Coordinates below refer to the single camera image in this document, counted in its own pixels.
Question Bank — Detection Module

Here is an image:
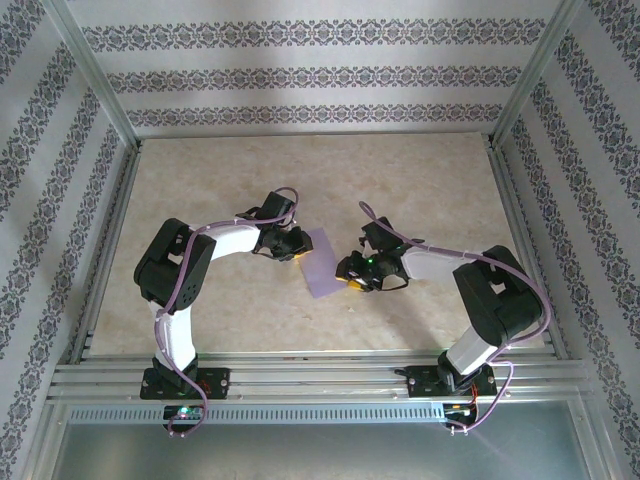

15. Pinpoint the grey slotted cable duct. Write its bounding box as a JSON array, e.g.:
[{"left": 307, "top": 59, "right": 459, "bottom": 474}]
[{"left": 67, "top": 403, "right": 446, "bottom": 425}]

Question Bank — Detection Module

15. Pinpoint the aluminium left side rail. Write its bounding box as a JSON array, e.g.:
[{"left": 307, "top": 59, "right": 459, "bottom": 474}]
[{"left": 69, "top": 142, "right": 144, "bottom": 364}]

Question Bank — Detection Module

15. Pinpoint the aluminium frame post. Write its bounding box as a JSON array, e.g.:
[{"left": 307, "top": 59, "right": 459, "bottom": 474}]
[
  {"left": 42, "top": 0, "right": 141, "bottom": 146},
  {"left": 492, "top": 0, "right": 584, "bottom": 146}
]

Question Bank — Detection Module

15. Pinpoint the aluminium right frame post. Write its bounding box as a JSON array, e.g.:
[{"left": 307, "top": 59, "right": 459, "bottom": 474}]
[{"left": 492, "top": 0, "right": 584, "bottom": 146}]

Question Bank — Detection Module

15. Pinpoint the purple paper sheet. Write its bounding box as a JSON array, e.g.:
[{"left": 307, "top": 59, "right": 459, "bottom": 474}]
[{"left": 299, "top": 227, "right": 346, "bottom": 300}]

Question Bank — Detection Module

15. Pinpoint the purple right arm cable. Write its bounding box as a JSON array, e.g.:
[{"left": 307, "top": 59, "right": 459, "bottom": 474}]
[{"left": 359, "top": 200, "right": 554, "bottom": 435}]

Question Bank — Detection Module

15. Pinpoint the aluminium right side rail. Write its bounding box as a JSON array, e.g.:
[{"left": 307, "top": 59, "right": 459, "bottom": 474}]
[{"left": 484, "top": 139, "right": 569, "bottom": 359}]

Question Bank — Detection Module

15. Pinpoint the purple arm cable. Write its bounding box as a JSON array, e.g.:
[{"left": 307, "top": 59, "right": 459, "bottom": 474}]
[
  {"left": 359, "top": 200, "right": 554, "bottom": 435},
  {"left": 153, "top": 187, "right": 301, "bottom": 439}
]

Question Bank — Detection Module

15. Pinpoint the controller board with red wires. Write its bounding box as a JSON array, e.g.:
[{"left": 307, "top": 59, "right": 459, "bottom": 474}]
[{"left": 442, "top": 401, "right": 480, "bottom": 420}]

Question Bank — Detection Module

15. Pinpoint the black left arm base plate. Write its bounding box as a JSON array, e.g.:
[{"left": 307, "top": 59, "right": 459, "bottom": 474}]
[{"left": 139, "top": 367, "right": 232, "bottom": 401}]

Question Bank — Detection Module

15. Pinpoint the aluminium left frame post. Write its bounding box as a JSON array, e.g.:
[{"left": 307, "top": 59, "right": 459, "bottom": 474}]
[{"left": 42, "top": 0, "right": 141, "bottom": 146}]

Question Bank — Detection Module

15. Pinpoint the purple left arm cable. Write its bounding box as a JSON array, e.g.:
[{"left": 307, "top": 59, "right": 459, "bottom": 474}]
[{"left": 153, "top": 187, "right": 301, "bottom": 439}]

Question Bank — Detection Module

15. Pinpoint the grey metal panel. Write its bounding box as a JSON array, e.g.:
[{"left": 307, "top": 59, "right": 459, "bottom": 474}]
[{"left": 49, "top": 422, "right": 592, "bottom": 480}]

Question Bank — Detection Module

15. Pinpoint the aluminium cross rail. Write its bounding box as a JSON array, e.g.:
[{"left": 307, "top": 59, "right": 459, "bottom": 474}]
[{"left": 47, "top": 354, "right": 592, "bottom": 404}]

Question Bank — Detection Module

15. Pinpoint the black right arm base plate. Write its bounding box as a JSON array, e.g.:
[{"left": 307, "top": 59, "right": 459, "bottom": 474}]
[{"left": 407, "top": 364, "right": 499, "bottom": 400}]

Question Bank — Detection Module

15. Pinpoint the controller board with green light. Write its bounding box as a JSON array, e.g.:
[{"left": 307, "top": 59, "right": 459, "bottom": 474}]
[{"left": 163, "top": 404, "right": 204, "bottom": 421}]

